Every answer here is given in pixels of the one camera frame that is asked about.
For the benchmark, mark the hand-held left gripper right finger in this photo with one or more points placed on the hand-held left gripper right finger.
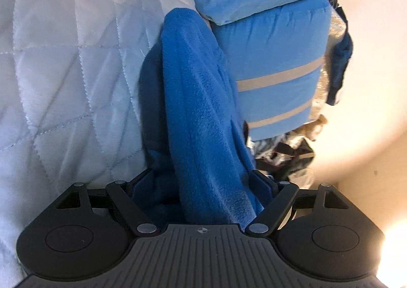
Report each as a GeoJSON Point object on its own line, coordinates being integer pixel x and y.
{"type": "Point", "coordinates": [264, 186]}

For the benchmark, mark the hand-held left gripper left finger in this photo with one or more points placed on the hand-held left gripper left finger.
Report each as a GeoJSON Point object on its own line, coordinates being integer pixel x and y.
{"type": "Point", "coordinates": [141, 189]}

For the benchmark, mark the blue fleece jacket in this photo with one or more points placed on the blue fleece jacket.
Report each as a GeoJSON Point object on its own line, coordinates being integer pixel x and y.
{"type": "Point", "coordinates": [197, 116]}

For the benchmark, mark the white striped cloth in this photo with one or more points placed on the white striped cloth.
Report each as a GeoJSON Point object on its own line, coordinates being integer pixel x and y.
{"type": "Point", "coordinates": [264, 148]}

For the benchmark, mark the black backpack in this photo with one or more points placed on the black backpack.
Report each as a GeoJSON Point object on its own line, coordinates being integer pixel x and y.
{"type": "Point", "coordinates": [299, 160]}

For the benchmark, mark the brown teddy bear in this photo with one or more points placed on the brown teddy bear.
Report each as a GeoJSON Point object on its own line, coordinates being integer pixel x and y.
{"type": "Point", "coordinates": [313, 129]}

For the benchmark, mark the white quilted bedspread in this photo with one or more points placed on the white quilted bedspread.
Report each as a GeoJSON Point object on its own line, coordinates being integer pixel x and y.
{"type": "Point", "coordinates": [63, 68]}

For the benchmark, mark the folded navy cloth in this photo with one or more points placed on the folded navy cloth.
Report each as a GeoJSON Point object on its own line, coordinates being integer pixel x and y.
{"type": "Point", "coordinates": [341, 52]}

